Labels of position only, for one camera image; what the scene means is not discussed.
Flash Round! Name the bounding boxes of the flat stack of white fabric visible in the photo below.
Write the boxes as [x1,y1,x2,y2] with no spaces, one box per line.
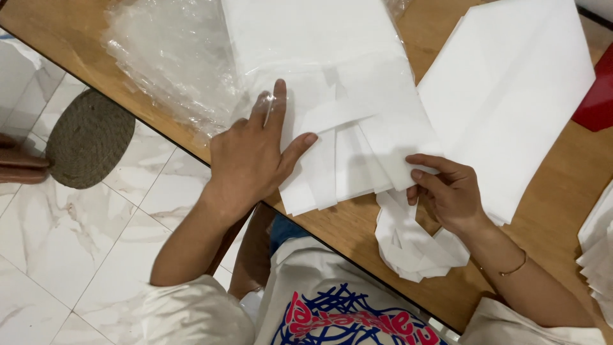
[417,0,596,227]

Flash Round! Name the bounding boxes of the blue shorts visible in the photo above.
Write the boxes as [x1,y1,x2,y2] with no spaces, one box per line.
[269,214,312,257]

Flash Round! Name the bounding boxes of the stack of white bags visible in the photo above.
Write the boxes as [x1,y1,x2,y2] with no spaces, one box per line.
[221,0,443,217]

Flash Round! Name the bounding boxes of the round woven floor mat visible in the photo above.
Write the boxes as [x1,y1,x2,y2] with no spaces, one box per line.
[45,88,137,190]

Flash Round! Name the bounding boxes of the person's left hand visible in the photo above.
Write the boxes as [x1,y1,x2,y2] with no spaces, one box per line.
[202,79,319,224]

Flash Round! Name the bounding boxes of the person's right hand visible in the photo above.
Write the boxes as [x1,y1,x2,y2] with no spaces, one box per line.
[405,153,487,236]

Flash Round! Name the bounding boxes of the red plastic object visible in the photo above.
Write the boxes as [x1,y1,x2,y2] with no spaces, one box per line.
[571,57,613,133]

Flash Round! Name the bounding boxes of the white printed t-shirt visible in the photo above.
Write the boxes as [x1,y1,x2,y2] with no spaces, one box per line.
[128,236,609,345]

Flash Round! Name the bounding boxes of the thin gold bracelet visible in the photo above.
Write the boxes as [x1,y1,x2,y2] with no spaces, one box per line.
[498,249,528,278]

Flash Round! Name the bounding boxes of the pile of clear plastic bags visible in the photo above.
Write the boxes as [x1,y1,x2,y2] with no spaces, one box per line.
[102,0,251,141]

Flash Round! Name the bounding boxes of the heap of white folded fabric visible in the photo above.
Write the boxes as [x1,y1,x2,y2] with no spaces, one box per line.
[576,181,613,329]

